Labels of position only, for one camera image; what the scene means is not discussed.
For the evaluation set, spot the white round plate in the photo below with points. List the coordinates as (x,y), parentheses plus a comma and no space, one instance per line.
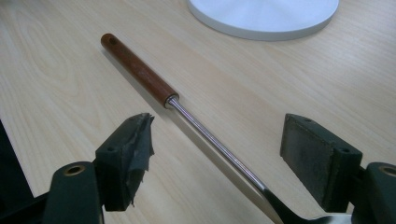
(264,15)

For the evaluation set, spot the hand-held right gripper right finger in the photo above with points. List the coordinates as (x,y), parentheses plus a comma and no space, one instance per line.
(317,155)

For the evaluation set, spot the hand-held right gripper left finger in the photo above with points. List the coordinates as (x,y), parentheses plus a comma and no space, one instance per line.
(120,161)

